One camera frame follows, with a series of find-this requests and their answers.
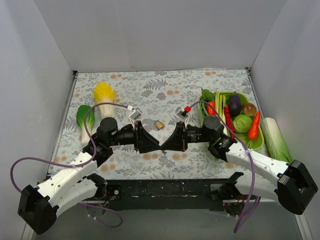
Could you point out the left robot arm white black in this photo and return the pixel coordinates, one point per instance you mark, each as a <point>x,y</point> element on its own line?
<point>39,206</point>

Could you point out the large green napa cabbage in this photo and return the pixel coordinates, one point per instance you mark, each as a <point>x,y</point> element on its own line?
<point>274,140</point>

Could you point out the yellow napa cabbage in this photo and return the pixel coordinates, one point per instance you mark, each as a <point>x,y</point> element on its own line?
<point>103,93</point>

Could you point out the white green scallions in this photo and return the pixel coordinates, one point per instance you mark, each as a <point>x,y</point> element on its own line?
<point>220,102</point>

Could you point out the green bok choy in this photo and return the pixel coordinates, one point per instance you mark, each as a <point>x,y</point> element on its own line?
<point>85,123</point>

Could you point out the orange carrot pepper right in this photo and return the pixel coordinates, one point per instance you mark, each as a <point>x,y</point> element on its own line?
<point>254,128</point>

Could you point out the floral table cloth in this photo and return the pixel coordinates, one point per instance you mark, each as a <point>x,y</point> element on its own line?
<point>157,94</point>

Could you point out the brown mushroom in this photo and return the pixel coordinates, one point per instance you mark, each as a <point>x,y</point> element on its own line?
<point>249,109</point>

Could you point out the large brass long-shackle padlock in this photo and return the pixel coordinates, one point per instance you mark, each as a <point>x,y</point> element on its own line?
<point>139,130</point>

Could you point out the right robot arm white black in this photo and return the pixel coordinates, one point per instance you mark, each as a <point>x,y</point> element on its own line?
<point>288,183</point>

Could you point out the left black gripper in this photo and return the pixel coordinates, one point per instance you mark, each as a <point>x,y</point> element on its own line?
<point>137,137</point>

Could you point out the round green cabbage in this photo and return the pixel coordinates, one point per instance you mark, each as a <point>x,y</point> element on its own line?
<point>242,123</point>

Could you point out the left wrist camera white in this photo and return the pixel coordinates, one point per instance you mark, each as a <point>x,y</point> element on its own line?
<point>134,115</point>

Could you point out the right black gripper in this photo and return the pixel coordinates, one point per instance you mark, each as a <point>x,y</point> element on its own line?
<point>183,136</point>

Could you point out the red chili pepper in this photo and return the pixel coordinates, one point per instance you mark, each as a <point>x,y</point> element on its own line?
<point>228,121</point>

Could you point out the small brass padlock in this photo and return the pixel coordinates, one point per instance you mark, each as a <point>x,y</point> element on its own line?
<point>159,125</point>

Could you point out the purple eggplant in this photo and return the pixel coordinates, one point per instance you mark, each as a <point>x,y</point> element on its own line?
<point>234,104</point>

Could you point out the green plastic basket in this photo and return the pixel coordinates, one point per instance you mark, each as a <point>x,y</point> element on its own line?
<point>251,144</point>

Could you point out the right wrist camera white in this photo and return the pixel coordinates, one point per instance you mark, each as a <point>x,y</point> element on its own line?
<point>183,115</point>

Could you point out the green long beans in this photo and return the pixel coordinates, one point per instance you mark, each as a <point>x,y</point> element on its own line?
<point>202,111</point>

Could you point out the orange red pepper left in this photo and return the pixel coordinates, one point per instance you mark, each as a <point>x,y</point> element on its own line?
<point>210,108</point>

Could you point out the green spinach leaves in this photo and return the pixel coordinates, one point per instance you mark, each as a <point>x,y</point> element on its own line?
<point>207,95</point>

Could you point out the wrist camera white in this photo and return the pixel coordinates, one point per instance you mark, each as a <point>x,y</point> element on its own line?
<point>134,115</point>
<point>183,115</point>

